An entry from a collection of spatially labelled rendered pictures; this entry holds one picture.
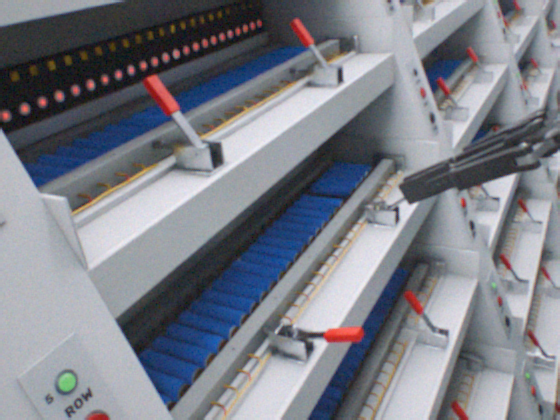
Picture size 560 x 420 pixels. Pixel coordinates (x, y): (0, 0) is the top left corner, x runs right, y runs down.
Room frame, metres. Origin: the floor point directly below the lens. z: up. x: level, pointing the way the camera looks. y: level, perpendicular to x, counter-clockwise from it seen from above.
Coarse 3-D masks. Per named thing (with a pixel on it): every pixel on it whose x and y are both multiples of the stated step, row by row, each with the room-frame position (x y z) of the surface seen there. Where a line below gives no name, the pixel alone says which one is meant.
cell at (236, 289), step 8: (216, 280) 0.57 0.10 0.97; (224, 280) 0.57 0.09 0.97; (216, 288) 0.57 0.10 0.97; (224, 288) 0.56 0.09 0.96; (232, 288) 0.56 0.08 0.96; (240, 288) 0.55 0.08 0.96; (248, 288) 0.55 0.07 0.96; (256, 288) 0.55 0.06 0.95; (240, 296) 0.55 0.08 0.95; (248, 296) 0.54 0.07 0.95; (256, 296) 0.54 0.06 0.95
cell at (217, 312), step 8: (192, 304) 0.54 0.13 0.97; (200, 304) 0.54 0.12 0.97; (208, 304) 0.53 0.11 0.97; (192, 312) 0.54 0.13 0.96; (200, 312) 0.53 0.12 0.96; (208, 312) 0.52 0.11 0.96; (216, 312) 0.52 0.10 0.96; (224, 312) 0.52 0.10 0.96; (232, 312) 0.51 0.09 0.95; (240, 312) 0.51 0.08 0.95; (224, 320) 0.51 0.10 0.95; (232, 320) 0.51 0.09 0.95; (240, 320) 0.50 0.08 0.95
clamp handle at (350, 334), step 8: (296, 328) 0.46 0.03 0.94; (336, 328) 0.44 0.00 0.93; (344, 328) 0.43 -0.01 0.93; (352, 328) 0.43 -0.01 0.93; (360, 328) 0.42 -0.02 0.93; (296, 336) 0.46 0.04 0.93; (304, 336) 0.45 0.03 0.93; (312, 336) 0.45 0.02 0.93; (320, 336) 0.44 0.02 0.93; (328, 336) 0.43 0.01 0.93; (336, 336) 0.43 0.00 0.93; (344, 336) 0.42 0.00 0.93; (352, 336) 0.42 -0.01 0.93; (360, 336) 0.42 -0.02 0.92
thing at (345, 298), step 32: (352, 160) 0.88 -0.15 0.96; (416, 160) 0.82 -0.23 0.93; (416, 224) 0.72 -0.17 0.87; (192, 256) 0.61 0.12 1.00; (352, 256) 0.61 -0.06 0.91; (384, 256) 0.60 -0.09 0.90; (160, 288) 0.56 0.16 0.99; (320, 288) 0.56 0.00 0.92; (352, 288) 0.55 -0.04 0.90; (128, 320) 0.52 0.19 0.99; (320, 320) 0.51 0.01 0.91; (352, 320) 0.52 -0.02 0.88; (320, 352) 0.46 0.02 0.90; (256, 384) 0.44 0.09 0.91; (288, 384) 0.43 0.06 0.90; (320, 384) 0.46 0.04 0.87; (256, 416) 0.40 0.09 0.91; (288, 416) 0.41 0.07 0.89
